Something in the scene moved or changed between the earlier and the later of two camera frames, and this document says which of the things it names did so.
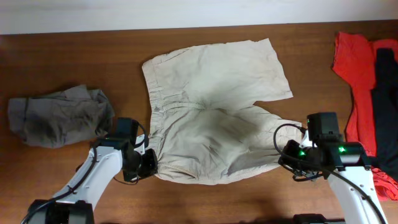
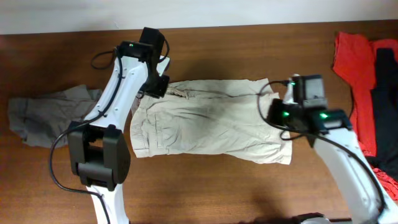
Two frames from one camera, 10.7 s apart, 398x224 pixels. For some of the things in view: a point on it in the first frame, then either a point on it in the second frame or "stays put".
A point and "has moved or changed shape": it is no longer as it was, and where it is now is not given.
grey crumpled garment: (71, 117) stays put
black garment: (384, 96) stays put
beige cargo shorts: (204, 122) has moved or changed shape
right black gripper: (290, 153) to (277, 111)
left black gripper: (149, 163) to (158, 86)
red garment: (355, 60) stays put
